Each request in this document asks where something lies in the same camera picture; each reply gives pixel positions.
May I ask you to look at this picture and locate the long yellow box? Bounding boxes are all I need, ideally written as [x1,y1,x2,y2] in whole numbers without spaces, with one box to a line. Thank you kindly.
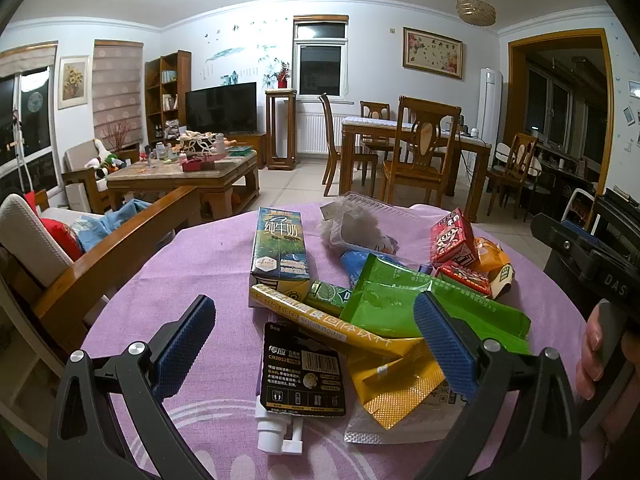
[250,283,426,359]

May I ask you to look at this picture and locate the green milk carton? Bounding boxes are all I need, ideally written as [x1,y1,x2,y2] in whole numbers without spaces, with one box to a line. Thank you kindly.
[248,206,312,309]

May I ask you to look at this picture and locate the wooden coffee table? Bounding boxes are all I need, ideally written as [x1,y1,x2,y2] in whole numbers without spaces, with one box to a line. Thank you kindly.
[106,150,261,218]

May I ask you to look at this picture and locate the clear plastic tray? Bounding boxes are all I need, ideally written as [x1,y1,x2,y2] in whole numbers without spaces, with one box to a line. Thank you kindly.
[320,192,441,266]

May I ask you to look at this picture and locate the white silver pouch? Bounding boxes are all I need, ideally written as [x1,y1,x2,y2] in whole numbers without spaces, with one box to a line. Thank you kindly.
[344,385,468,446]

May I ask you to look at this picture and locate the green chewing gum pack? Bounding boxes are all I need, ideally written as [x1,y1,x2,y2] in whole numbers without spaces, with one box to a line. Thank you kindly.
[304,280,353,318]

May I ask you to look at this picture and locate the flat red snack box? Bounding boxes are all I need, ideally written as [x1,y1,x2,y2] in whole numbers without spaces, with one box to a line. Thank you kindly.
[436,261,493,297]

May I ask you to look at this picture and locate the person's right hand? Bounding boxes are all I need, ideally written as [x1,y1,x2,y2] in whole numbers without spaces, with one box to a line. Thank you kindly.
[575,300,609,406]

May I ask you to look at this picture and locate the patterned roman blind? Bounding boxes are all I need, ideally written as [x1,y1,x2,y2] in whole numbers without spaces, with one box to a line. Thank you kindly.
[92,40,145,143]

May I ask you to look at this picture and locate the wooden sofa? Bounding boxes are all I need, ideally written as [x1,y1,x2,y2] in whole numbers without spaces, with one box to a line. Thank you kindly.
[0,186,198,361]

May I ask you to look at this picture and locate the blue plastic packet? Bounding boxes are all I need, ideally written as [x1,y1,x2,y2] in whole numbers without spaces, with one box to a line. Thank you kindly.
[340,250,376,291]

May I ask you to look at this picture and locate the white plastic tube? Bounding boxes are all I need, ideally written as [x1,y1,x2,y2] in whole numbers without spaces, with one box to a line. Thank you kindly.
[254,399,305,456]

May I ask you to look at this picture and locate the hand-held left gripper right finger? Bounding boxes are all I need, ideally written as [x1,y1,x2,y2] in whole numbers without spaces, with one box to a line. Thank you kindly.
[413,291,583,480]

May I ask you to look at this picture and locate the wooden bookshelf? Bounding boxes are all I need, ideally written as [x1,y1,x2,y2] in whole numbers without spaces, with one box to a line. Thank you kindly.
[145,50,192,143]

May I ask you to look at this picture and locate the blue cloth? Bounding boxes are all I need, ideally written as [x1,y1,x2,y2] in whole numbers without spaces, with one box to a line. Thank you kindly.
[70,199,153,253]

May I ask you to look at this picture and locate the wooden dining table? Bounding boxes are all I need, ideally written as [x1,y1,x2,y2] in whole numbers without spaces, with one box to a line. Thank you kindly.
[341,116,493,218]

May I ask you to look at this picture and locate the red cushion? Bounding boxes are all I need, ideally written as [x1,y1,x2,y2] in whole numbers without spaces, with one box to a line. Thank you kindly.
[40,218,83,261]

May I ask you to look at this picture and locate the framed sunflower picture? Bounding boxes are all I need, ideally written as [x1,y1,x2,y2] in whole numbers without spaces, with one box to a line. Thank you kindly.
[57,55,90,110]

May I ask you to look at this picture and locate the plush toys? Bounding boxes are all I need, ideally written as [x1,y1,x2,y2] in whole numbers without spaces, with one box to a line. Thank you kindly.
[90,152,127,179]

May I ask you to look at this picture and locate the purple tablecloth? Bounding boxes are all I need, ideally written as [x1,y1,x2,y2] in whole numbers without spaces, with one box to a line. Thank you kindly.
[80,201,606,480]

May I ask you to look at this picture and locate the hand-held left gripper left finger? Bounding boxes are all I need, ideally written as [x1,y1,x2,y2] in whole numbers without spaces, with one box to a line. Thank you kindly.
[47,294,221,480]

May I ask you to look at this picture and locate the black battery card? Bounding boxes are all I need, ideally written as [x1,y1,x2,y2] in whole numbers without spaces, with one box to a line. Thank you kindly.
[259,321,347,417]

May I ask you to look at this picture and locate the wooden plant stand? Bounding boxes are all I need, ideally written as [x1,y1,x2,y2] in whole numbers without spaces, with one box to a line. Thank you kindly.
[265,88,298,171]

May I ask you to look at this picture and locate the green foil pouch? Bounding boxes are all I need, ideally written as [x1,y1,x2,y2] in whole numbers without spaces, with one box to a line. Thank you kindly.
[346,252,532,356]

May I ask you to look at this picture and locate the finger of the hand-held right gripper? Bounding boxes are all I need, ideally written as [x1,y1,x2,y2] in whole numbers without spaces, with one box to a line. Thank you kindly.
[531,214,599,282]

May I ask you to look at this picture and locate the white standing air conditioner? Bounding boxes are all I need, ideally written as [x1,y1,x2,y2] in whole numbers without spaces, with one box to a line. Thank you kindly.
[477,67,502,153]

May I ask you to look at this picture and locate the wooden armchair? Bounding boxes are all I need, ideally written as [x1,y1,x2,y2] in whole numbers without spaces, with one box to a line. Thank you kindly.
[62,139,141,213]

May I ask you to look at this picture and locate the white plastic chair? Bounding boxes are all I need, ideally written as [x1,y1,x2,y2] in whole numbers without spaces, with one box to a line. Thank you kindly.
[560,188,598,236]

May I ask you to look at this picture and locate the black television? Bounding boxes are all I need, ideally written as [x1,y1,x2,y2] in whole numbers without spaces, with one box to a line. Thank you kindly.
[185,81,258,136]

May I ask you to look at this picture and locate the window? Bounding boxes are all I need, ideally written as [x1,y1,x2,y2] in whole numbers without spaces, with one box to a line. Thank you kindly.
[292,15,348,98]

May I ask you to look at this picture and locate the wooden dining chair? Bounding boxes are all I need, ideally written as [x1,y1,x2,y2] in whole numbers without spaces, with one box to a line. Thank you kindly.
[360,101,391,122]
[487,132,538,221]
[320,92,378,197]
[382,96,462,208]

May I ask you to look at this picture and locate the framed floral picture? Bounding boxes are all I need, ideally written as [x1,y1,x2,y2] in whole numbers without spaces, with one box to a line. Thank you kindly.
[402,26,463,81]

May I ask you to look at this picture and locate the white radiator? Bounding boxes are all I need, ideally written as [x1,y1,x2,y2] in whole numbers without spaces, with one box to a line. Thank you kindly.
[296,112,346,156]

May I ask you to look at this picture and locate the tall red snack box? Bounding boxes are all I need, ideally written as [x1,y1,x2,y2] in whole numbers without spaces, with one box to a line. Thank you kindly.
[430,208,476,267]

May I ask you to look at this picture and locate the orange plastic wrapper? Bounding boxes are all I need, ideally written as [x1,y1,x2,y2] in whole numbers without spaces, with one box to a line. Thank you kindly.
[470,236,512,273]

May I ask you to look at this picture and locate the gold foil pouch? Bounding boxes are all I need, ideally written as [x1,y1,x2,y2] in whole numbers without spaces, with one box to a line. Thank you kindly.
[346,340,447,431]

